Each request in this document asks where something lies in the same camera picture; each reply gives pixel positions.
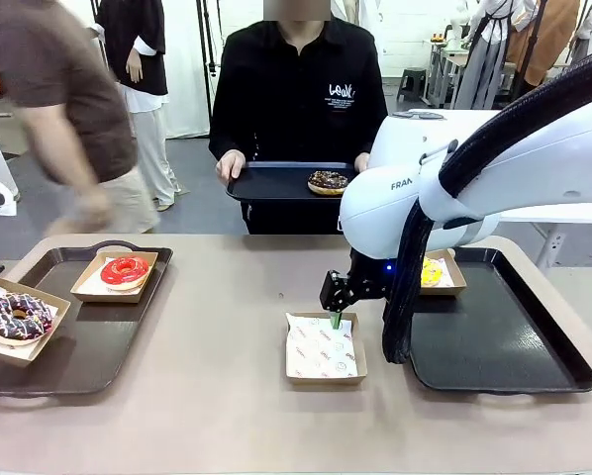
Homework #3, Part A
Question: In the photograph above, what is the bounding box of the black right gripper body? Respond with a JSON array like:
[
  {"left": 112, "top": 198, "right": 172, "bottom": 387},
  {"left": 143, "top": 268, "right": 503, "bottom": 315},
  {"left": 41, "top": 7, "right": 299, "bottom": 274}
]
[{"left": 347, "top": 247, "right": 392, "bottom": 302}]

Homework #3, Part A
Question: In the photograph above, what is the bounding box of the yellow glazed donut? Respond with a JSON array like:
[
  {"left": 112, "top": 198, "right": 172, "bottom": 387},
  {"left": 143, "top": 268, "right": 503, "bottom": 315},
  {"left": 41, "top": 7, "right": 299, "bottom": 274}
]
[{"left": 421, "top": 256, "right": 445, "bottom": 288}]

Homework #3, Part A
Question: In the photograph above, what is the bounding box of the brown cardboard food box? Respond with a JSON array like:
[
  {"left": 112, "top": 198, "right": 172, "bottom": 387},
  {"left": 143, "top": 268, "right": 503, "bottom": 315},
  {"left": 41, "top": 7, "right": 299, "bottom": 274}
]
[
  {"left": 70, "top": 250, "right": 159, "bottom": 304},
  {"left": 0, "top": 277, "right": 72, "bottom": 368},
  {"left": 284, "top": 311, "right": 368, "bottom": 387},
  {"left": 419, "top": 248, "right": 468, "bottom": 297}
]

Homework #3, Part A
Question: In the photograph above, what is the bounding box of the chocolate donut with sprinkles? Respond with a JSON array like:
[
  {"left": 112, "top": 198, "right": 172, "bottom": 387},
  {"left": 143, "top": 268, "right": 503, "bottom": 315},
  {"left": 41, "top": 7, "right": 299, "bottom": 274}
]
[{"left": 307, "top": 170, "right": 350, "bottom": 198}]

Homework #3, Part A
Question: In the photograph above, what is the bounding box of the red glazed donut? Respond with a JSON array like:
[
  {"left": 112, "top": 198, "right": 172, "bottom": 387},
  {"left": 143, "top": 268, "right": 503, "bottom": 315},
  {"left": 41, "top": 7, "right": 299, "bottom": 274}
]
[{"left": 99, "top": 255, "right": 150, "bottom": 292}]

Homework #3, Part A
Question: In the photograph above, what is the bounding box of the black smooth serving tray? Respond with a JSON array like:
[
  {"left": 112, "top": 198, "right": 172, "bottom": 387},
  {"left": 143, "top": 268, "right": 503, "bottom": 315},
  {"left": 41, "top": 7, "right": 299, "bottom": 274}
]
[{"left": 225, "top": 161, "right": 364, "bottom": 204}]

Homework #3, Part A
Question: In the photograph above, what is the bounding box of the bystander bare left forearm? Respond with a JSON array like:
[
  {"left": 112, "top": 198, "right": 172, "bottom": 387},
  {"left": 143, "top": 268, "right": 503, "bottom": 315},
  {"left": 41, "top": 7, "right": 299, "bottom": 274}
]
[{"left": 21, "top": 106, "right": 104, "bottom": 199}]

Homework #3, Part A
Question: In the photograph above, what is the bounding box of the person right forearm black sleeve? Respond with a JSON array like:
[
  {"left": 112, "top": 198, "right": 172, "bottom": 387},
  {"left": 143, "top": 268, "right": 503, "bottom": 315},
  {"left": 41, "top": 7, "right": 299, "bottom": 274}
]
[{"left": 209, "top": 106, "right": 246, "bottom": 159}]

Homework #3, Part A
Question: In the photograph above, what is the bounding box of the person left forearm black sleeve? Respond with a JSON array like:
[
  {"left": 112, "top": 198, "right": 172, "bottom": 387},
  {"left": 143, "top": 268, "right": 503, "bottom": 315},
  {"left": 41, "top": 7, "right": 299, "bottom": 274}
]
[{"left": 357, "top": 106, "right": 390, "bottom": 159}]

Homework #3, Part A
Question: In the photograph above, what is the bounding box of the black textured tray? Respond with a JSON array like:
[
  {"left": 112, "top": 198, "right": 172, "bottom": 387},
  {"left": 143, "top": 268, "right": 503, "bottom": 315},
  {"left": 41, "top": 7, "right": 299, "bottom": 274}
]
[{"left": 408, "top": 245, "right": 592, "bottom": 395}]

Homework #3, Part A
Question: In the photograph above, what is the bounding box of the bystander left hand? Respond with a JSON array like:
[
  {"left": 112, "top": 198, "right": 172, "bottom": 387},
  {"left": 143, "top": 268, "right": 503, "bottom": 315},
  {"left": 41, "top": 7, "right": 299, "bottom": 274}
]
[{"left": 75, "top": 185, "right": 113, "bottom": 225}]

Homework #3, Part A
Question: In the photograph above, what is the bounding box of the person right hand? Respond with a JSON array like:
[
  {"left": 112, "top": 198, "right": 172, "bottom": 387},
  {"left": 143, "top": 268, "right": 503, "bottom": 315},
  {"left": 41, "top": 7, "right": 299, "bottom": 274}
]
[{"left": 215, "top": 149, "right": 247, "bottom": 187}]

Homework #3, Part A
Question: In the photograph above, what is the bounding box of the person in black top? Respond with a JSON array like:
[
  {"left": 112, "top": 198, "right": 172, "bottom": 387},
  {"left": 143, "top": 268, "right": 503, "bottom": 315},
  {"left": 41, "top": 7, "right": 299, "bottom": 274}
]
[{"left": 209, "top": 0, "right": 390, "bottom": 237}]

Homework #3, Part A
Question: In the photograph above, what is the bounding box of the grey plastic stool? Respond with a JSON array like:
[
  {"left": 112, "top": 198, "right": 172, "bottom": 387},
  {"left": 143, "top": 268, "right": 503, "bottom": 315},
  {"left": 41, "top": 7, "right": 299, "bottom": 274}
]
[{"left": 396, "top": 67, "right": 429, "bottom": 104}]

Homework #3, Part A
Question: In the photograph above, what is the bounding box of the grey metal side table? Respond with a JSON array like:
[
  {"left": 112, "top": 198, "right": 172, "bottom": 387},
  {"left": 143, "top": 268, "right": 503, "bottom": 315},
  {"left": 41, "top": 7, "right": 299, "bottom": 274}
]
[{"left": 422, "top": 37, "right": 468, "bottom": 108}]

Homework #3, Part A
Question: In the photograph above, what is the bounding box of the bystander in brown t-shirt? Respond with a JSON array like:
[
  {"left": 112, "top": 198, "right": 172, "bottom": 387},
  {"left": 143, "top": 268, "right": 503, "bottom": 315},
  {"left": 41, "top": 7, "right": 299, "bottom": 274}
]
[{"left": 0, "top": 0, "right": 161, "bottom": 237}]

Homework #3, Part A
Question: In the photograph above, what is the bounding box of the mannequin in grey dress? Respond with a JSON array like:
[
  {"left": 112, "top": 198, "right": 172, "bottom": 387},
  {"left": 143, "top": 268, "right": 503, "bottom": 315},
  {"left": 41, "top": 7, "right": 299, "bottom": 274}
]
[{"left": 452, "top": 0, "right": 509, "bottom": 111}]

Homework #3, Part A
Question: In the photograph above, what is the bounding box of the white curtain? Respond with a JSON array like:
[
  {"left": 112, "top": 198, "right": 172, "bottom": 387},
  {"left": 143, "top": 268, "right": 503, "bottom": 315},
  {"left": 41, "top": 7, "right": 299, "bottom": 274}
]
[{"left": 85, "top": 0, "right": 228, "bottom": 141}]

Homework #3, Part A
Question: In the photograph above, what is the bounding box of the black tripod stand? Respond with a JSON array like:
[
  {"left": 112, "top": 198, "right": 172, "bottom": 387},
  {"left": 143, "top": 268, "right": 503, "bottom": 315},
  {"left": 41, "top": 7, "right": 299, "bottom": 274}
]
[{"left": 196, "top": 0, "right": 221, "bottom": 140}]

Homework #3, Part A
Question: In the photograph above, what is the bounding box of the mannequin in black top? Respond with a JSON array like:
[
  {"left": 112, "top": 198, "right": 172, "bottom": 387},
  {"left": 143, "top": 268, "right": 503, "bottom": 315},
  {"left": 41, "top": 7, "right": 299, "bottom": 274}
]
[{"left": 86, "top": 0, "right": 183, "bottom": 212}]

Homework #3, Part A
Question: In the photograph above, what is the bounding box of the brown hanging garment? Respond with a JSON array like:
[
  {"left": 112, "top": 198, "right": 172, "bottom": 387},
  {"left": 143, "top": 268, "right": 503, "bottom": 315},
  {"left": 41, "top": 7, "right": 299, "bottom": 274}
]
[{"left": 504, "top": 0, "right": 580, "bottom": 88}]

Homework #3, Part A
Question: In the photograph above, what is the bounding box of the black braided cable sleeve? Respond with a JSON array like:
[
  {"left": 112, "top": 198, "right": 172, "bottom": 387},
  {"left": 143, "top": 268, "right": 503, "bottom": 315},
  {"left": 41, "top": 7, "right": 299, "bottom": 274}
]
[{"left": 381, "top": 44, "right": 592, "bottom": 366}]

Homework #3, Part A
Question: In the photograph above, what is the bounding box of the dark brown handled tray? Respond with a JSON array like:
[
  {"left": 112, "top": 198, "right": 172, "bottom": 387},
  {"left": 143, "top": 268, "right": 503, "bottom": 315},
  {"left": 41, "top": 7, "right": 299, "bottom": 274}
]
[{"left": 0, "top": 240, "right": 174, "bottom": 397}]

